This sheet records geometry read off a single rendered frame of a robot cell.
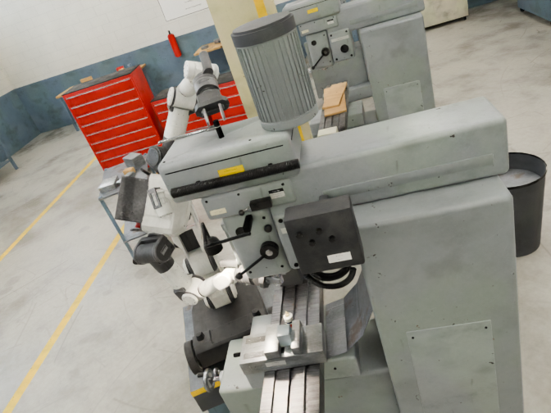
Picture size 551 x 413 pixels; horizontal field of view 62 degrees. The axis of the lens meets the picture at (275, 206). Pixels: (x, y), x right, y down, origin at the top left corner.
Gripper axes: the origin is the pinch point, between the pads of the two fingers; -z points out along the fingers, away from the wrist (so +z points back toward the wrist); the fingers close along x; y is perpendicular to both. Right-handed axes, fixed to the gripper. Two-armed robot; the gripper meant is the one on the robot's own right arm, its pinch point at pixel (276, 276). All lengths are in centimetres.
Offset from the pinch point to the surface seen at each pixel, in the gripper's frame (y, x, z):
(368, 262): -17.5, -8.8, -45.1
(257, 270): -12.3, -10.4, -0.3
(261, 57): -89, -1, -24
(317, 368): 27.4, -21.7, -19.1
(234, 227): -33.9, -11.0, 1.6
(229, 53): -59, 153, 84
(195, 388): 84, -8, 77
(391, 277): -9, -7, -51
